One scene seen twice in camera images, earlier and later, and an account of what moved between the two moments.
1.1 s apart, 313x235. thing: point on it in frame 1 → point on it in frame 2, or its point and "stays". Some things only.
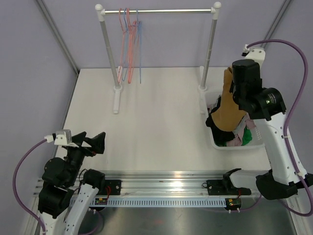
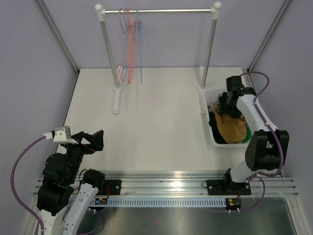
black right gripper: [232, 87] → [222, 107]
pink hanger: [123, 33] stays
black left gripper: [97, 143] stays
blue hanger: [126, 54] stays
